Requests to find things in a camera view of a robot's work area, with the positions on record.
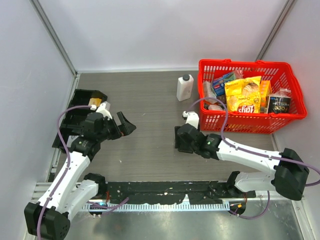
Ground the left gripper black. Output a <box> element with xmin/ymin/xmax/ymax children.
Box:
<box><xmin>97</xmin><ymin>111</ymin><xmax>136</xmax><ymax>142</ymax></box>

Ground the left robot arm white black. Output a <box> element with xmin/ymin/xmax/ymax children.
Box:
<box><xmin>24</xmin><ymin>111</ymin><xmax>137</xmax><ymax>240</ymax></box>

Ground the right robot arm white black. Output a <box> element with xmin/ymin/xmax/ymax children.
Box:
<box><xmin>174</xmin><ymin>123</ymin><xmax>310</xmax><ymax>201</ymax></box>

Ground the yellow card in tray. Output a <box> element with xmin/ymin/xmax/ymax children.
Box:
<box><xmin>88</xmin><ymin>97</ymin><xmax>102</xmax><ymax>107</ymax></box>

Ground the pale wrapped snack pack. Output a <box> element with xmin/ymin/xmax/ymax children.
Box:
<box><xmin>202</xmin><ymin>81</ymin><xmax>218</xmax><ymax>105</ymax></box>

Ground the white bottle black cap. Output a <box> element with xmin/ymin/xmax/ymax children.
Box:
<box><xmin>176</xmin><ymin>74</ymin><xmax>194</xmax><ymax>102</ymax></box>

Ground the blue box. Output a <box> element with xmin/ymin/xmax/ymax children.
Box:
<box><xmin>211</xmin><ymin>76</ymin><xmax>225</xmax><ymax>96</ymax></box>

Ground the yellow Lays chips bag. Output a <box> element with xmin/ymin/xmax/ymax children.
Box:
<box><xmin>224</xmin><ymin>76</ymin><xmax>262</xmax><ymax>114</ymax></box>

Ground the green sponge pack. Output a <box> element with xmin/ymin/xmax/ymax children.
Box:
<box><xmin>223</xmin><ymin>71</ymin><xmax>243</xmax><ymax>83</ymax></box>

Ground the orange snack box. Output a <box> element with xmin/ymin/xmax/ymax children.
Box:
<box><xmin>260</xmin><ymin>80</ymin><xmax>272</xmax><ymax>113</ymax></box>

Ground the black snack package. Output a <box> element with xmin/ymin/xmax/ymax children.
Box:
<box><xmin>266</xmin><ymin>88</ymin><xmax>291</xmax><ymax>114</ymax></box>

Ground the red plastic shopping basket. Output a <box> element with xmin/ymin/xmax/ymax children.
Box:
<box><xmin>197</xmin><ymin>59</ymin><xmax>308</xmax><ymax>134</ymax></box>

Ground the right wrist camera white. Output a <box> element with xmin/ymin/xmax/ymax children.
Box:
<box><xmin>182</xmin><ymin>111</ymin><xmax>200</xmax><ymax>130</ymax></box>

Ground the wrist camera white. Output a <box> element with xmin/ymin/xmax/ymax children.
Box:
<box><xmin>90</xmin><ymin>101</ymin><xmax>113</xmax><ymax>120</ymax></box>
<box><xmin>182</xmin><ymin>111</ymin><xmax>200</xmax><ymax>130</ymax></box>

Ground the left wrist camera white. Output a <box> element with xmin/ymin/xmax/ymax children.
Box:
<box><xmin>90</xmin><ymin>101</ymin><xmax>113</xmax><ymax>120</ymax></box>

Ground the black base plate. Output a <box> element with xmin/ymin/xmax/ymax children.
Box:
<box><xmin>105</xmin><ymin>181</ymin><xmax>256</xmax><ymax>205</ymax></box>

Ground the white cable duct rail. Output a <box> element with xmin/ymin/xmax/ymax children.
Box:
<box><xmin>82</xmin><ymin>201</ymin><xmax>231</xmax><ymax>212</ymax></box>

